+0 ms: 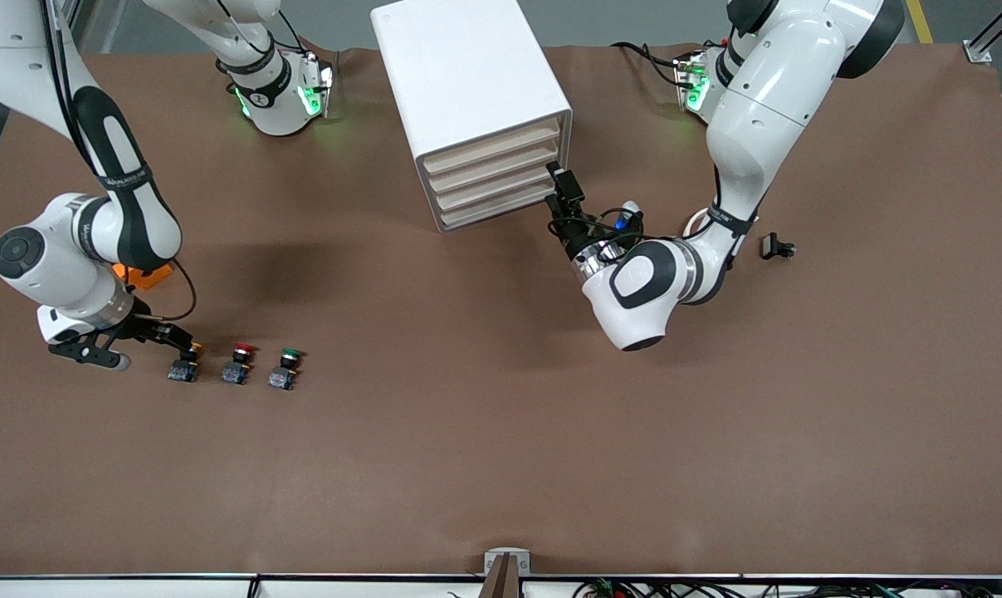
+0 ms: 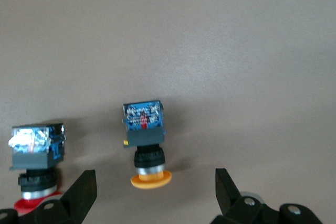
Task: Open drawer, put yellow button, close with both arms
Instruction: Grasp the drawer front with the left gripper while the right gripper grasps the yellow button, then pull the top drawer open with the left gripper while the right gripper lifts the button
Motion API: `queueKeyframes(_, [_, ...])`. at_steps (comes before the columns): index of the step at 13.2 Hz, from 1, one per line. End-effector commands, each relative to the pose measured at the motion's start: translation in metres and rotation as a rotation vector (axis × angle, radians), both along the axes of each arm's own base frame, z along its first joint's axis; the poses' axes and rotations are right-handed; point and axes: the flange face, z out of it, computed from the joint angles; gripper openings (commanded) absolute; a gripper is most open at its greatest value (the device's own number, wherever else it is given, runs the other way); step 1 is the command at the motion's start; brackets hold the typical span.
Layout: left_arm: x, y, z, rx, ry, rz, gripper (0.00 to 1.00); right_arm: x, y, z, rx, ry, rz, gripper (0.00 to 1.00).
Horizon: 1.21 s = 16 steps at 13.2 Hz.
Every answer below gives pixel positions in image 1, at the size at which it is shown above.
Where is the yellow push button switch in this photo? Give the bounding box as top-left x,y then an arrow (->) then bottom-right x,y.
168,341 -> 205,384

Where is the white curved plastic part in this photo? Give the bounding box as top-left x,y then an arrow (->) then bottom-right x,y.
682,208 -> 717,243

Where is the brown vertical bar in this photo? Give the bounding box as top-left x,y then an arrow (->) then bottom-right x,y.
477,555 -> 522,598

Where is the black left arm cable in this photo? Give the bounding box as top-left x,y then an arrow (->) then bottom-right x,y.
585,208 -> 644,252

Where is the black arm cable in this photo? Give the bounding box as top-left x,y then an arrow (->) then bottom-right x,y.
159,257 -> 198,322
585,208 -> 644,252

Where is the red push button switch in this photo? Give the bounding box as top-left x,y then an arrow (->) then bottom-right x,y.
222,342 -> 258,386

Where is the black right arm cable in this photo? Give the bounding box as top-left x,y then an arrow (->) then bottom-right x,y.
159,257 -> 198,322

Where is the orange button enclosure box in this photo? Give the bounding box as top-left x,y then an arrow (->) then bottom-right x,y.
112,262 -> 174,292

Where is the green push button switch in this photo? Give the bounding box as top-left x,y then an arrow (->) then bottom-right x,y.
268,349 -> 305,392

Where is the black base cable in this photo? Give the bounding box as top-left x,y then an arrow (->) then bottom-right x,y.
613,40 -> 686,89

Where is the white table edge rail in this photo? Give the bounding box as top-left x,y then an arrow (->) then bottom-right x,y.
0,571 -> 1002,598

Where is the grey metal bracket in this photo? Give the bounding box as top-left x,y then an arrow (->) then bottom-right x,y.
484,548 -> 531,576

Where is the bundle of cables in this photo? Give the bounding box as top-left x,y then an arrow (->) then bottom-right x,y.
575,579 -> 1002,598

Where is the aluminium frame profile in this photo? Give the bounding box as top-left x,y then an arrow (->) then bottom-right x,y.
965,0 -> 1002,64

